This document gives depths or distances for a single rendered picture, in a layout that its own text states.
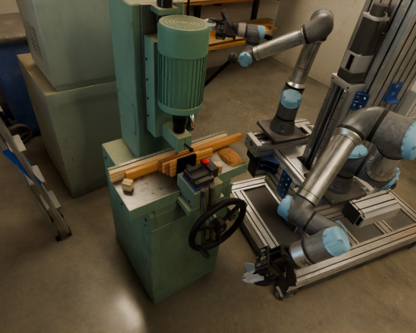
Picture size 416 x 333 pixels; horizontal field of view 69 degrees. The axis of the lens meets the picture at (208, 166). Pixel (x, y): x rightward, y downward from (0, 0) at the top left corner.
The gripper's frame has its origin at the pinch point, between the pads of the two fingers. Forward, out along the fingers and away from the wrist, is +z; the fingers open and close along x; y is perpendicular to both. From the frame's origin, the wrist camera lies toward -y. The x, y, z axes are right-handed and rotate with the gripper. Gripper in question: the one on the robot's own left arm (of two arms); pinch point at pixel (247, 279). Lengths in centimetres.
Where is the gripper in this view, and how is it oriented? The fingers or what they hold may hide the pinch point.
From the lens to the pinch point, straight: 108.8
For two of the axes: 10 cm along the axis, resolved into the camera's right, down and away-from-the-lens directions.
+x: -1.0, 6.4, -7.6
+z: -7.2, 4.8, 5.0
